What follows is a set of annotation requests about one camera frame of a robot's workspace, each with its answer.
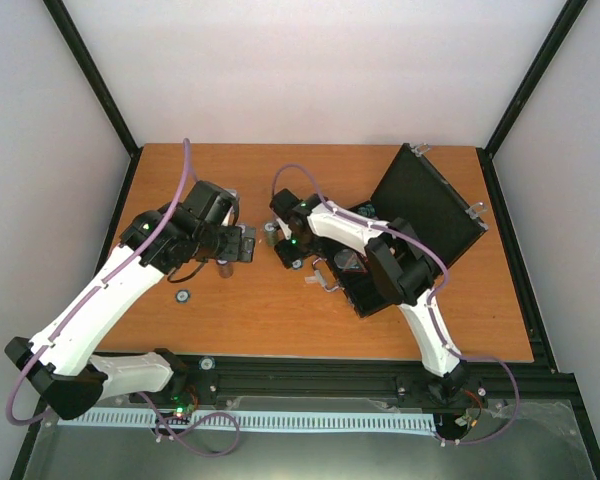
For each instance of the black aluminium frame rail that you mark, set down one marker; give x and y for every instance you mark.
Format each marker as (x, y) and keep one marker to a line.
(399, 383)

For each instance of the black poker set case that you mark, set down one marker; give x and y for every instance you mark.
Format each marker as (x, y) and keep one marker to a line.
(414, 191)

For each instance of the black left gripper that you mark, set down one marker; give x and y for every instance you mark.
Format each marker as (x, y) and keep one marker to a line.
(233, 251)

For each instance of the white perforated cable strip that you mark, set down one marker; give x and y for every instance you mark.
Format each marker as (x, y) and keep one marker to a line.
(262, 421)

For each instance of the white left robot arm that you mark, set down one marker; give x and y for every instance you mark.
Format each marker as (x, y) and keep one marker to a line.
(60, 361)

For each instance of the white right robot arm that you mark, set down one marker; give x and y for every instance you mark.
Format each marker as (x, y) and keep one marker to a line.
(402, 269)

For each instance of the brown chip stack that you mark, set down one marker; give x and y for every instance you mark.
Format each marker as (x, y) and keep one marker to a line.
(225, 268)

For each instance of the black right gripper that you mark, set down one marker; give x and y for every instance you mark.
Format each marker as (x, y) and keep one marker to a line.
(287, 256)

